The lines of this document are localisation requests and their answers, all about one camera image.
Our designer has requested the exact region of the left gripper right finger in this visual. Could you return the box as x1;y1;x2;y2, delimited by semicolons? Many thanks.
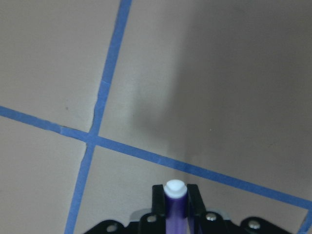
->
187;184;206;218

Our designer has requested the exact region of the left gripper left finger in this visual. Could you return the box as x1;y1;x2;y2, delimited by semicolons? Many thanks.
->
152;185;166;217

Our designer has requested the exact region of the purple pen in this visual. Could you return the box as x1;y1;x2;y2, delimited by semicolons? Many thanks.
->
164;179;187;234

